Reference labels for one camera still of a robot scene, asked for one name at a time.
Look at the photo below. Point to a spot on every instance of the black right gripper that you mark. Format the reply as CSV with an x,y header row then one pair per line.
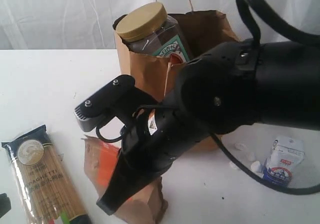
x,y
155,135

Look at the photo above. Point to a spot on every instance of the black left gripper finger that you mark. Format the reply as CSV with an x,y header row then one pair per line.
x,y
5,203

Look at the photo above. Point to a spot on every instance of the spaghetti packet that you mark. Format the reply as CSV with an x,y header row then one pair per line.
x,y
46,191

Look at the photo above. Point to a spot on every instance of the kraft pouch orange label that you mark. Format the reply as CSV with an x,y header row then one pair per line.
x,y
146,206

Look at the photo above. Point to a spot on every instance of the clear nut jar gold lid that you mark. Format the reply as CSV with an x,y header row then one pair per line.
x,y
151,31

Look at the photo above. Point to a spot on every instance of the white printed snack pouch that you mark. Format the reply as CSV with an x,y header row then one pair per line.
x,y
286,154

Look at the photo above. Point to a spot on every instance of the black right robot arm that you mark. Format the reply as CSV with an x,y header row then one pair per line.
x,y
229,86

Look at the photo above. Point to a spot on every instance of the brown paper shopping bag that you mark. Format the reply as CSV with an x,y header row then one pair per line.
x,y
203,30

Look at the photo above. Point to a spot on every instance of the white backdrop curtain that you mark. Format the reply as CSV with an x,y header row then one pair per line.
x,y
86,24

